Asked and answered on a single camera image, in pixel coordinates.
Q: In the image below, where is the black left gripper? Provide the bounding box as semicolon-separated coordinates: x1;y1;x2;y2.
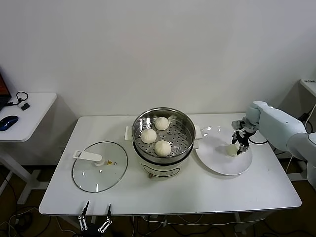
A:
78;200;112;237

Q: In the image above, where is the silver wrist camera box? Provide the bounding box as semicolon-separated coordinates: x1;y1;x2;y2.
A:
231;120;245;131

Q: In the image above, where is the black looped earphone cable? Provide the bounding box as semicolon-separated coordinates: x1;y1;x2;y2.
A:
5;91;29;107

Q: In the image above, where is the white side table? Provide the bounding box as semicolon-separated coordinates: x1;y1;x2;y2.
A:
0;92;58;205

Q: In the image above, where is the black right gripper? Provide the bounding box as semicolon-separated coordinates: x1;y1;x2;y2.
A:
231;132;250;156

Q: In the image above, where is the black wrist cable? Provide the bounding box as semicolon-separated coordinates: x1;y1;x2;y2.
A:
248;133;269;145

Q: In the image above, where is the white table leg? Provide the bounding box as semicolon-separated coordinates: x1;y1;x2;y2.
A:
234;212;248;233

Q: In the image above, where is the white electric cooker pot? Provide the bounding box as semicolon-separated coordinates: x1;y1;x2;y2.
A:
124;125;209;179

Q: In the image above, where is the glass lid with white handle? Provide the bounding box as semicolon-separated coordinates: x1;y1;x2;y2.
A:
72;141;129;193

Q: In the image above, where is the white round plate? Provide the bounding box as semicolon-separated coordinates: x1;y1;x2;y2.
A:
195;126;254;176

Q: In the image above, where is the stainless steel steamer basket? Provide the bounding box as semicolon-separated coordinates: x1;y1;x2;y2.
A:
131;107;198;158

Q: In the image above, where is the white hanging cable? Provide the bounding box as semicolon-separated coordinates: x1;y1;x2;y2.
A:
286;115;316;173

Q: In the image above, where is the black cable with adapter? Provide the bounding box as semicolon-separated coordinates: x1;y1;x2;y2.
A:
274;103;316;156

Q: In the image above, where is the black laptop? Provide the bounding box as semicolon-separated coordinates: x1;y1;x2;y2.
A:
0;66;12;111

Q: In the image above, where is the white steamed baozi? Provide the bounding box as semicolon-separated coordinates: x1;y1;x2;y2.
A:
154;140;172;157
140;128;158;144
226;144;239;158
155;117;170;131

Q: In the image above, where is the blue computer mouse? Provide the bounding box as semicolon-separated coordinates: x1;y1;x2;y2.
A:
0;115;19;131

